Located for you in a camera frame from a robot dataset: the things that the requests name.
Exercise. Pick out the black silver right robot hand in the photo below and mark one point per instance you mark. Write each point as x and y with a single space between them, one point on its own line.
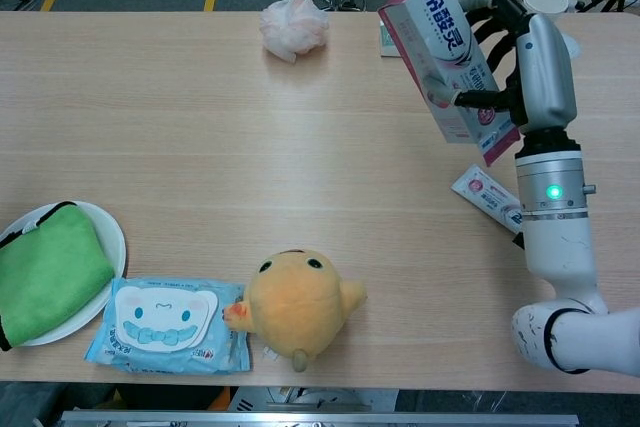
545 72

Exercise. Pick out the white pink toothpaste box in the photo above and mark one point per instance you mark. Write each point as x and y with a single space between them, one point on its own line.
440 22

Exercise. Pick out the white pink toothpaste tube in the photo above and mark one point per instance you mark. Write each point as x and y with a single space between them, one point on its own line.
480 192

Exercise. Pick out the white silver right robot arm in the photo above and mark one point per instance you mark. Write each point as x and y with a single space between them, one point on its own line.
555 247

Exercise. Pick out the small green white box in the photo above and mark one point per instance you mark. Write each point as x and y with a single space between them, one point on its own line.
386 44

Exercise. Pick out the plain white paper cup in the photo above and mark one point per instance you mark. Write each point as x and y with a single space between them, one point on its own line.
575 47

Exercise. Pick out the pink white bath loofah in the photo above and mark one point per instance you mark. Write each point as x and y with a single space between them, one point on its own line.
295 27

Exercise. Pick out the yellow plush toy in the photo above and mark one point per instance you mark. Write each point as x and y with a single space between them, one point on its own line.
295 307

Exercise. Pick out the blue wet wipes pack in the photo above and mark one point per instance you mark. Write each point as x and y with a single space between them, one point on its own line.
165 327

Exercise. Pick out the white plate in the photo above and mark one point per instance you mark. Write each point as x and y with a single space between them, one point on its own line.
112 242

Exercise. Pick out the green folded towel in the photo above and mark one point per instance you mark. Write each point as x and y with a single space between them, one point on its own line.
45 267

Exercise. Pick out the aluminium profile rail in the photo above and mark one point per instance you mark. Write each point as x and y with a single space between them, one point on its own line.
320 419

